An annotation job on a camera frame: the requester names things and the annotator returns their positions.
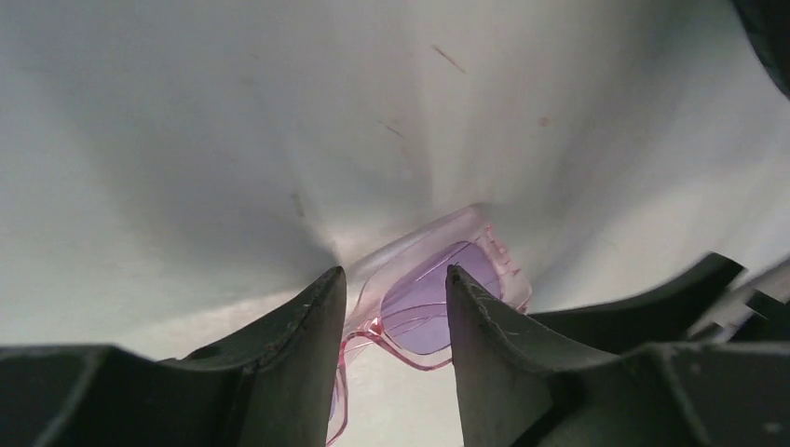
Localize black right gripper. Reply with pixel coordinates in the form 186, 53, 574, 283
530, 252, 789, 354

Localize pink transparent sunglasses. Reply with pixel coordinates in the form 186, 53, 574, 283
326, 206, 532, 445

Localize black glasses case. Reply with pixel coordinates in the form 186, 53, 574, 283
731, 0, 789, 98

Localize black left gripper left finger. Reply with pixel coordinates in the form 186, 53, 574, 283
1, 266, 347, 446

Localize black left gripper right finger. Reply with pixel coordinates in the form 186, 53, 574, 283
446, 266, 789, 446

